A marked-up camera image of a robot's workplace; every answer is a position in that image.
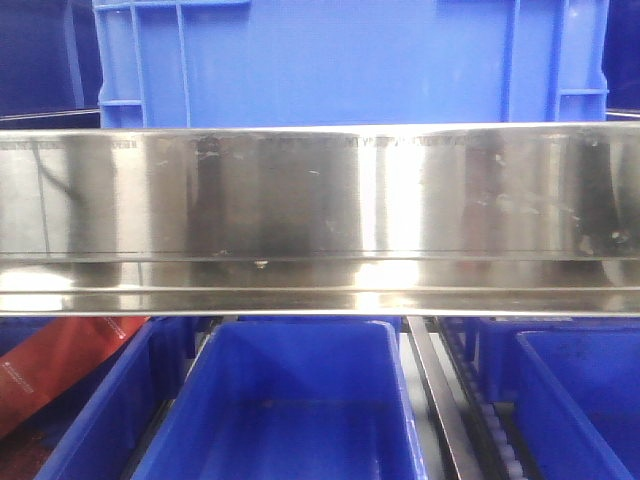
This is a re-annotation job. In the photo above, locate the stainless steel shelf beam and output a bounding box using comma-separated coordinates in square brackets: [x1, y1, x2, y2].
[1, 122, 639, 316]

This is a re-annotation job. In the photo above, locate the blue bin centre lower shelf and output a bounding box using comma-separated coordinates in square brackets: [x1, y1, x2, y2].
[134, 321, 427, 479]

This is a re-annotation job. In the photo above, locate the blue bin shelf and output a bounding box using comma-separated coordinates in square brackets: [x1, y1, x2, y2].
[134, 321, 427, 479]
[1, 317, 207, 479]
[477, 319, 639, 479]

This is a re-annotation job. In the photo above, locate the large blue crate upper shelf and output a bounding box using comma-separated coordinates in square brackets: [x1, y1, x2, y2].
[93, 1, 609, 128]

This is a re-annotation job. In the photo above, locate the blue bin right lower shelf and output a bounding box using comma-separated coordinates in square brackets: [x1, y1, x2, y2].
[477, 319, 639, 479]

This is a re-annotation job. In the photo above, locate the blue bin left lower shelf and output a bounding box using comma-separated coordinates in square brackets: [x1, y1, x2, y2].
[1, 317, 207, 479]

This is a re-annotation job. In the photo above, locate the roller track strip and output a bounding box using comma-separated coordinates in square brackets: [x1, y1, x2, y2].
[435, 317, 537, 479]

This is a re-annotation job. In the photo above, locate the red packet in bin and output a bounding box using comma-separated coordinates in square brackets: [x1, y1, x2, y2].
[1, 316, 148, 437]

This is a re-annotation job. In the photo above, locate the steel shelf divider rail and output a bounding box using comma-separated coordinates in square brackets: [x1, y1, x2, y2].
[407, 316, 484, 479]

